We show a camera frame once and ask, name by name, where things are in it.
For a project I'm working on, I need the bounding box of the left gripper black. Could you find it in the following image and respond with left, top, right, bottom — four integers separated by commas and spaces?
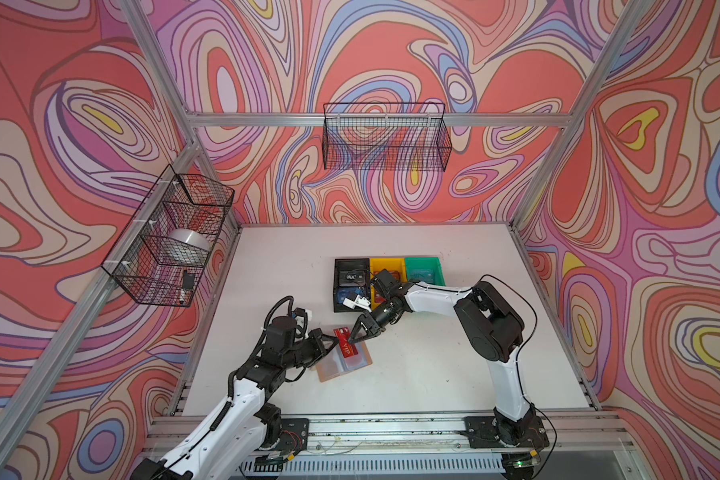
278, 330, 339, 372

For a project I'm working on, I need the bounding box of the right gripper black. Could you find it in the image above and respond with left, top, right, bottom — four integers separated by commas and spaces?
346, 296, 402, 344

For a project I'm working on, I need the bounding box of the tan leather card holder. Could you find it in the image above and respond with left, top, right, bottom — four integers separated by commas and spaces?
314, 326, 373, 383

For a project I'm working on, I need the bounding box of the blue VIP credit card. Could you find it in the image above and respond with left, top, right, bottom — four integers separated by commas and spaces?
336, 288, 366, 306

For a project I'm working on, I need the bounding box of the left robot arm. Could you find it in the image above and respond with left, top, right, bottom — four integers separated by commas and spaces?
130, 295, 338, 479

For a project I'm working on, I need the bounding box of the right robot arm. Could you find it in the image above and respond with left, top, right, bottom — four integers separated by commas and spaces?
348, 270, 541, 447

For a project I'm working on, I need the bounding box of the black card in bin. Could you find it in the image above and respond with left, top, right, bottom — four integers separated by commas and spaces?
338, 269, 367, 287

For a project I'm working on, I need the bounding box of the teal card in green bin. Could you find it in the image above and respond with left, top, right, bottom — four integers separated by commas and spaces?
407, 269, 436, 284

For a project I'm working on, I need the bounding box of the black storage bin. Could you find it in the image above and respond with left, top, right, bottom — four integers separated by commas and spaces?
332, 257, 371, 313

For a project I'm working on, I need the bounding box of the yellow storage bin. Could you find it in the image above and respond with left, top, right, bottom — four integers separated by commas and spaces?
369, 257, 407, 308

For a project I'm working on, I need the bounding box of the green storage bin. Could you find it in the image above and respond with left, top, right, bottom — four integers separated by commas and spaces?
404, 257, 446, 286

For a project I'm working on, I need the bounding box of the small black device in basket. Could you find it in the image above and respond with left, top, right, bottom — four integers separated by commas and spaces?
181, 270, 196, 295

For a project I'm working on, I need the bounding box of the grey tape roll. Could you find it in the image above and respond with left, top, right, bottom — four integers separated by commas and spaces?
163, 228, 211, 266

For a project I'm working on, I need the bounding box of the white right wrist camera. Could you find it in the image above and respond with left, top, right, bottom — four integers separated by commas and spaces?
342, 295, 371, 312

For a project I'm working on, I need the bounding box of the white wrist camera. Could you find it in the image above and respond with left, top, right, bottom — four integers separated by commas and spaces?
342, 295, 371, 312
292, 307, 310, 323

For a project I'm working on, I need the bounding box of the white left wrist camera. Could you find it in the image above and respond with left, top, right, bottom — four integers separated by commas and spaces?
292, 307, 310, 323

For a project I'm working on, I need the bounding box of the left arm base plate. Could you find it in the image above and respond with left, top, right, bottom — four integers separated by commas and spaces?
259, 417, 310, 453

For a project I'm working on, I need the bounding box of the aluminium front rail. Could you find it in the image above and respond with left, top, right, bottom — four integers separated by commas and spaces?
137, 410, 637, 463

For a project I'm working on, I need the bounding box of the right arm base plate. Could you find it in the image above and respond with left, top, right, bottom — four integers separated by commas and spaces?
459, 415, 550, 451

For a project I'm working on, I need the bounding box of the left wall wire basket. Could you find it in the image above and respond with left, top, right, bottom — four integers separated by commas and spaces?
101, 166, 235, 308

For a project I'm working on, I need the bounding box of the wall wire basket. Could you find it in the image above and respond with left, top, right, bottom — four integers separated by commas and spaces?
101, 166, 235, 308
322, 100, 453, 172

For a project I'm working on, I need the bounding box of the back wall wire basket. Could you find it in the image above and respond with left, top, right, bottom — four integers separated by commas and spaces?
322, 100, 453, 172

